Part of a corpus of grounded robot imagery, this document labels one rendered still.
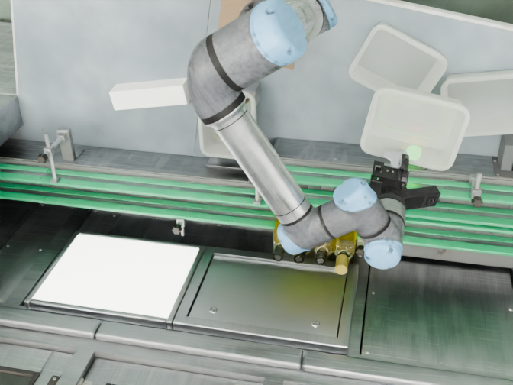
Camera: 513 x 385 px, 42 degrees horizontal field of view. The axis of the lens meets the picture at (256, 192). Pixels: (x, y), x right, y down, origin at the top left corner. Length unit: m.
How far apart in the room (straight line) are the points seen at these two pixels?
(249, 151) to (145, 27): 0.85
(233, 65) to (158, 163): 1.00
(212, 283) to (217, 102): 0.82
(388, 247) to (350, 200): 0.13
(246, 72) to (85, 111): 1.12
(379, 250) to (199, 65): 0.51
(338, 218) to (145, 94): 0.91
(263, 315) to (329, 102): 0.65
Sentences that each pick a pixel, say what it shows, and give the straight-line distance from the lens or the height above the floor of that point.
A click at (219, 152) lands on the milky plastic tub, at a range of 2.06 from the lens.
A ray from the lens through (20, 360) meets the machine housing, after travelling 1.90.
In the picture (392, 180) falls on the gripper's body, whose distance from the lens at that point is 1.53.
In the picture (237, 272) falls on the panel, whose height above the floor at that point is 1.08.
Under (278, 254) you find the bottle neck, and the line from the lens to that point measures 1.83.
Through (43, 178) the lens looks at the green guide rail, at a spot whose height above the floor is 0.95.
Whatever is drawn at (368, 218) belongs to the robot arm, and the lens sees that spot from 1.35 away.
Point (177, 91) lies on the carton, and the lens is 2.03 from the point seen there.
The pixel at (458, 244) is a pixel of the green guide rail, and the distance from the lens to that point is 2.00.
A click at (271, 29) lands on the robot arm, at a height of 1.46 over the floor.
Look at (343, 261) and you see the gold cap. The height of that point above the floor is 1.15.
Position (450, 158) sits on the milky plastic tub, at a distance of 1.65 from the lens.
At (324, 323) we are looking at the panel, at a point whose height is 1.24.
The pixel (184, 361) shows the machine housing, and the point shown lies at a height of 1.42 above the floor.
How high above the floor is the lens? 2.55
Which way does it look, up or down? 55 degrees down
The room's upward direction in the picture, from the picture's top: 159 degrees counter-clockwise
